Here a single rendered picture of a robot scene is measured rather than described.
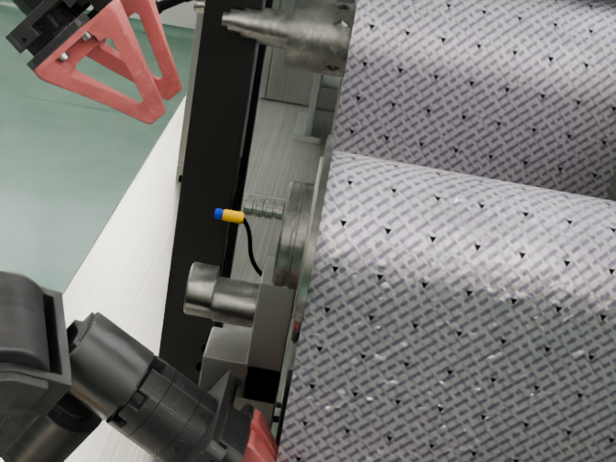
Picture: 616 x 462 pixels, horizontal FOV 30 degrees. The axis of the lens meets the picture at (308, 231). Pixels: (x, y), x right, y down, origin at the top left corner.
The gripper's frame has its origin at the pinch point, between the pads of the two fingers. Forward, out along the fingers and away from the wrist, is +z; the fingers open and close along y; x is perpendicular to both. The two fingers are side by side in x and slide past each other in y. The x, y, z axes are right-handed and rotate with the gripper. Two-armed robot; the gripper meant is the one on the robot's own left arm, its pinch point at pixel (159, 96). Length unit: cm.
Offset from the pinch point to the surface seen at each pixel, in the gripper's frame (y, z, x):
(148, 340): -45, 24, -37
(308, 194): -0.1, 11.5, 3.2
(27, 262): -240, 28, -150
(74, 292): -54, 15, -44
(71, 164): -328, 19, -157
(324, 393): 5.0, 22.0, -3.8
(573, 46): -20.3, 19.9, 22.2
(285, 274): 2.1, 14.5, -1.1
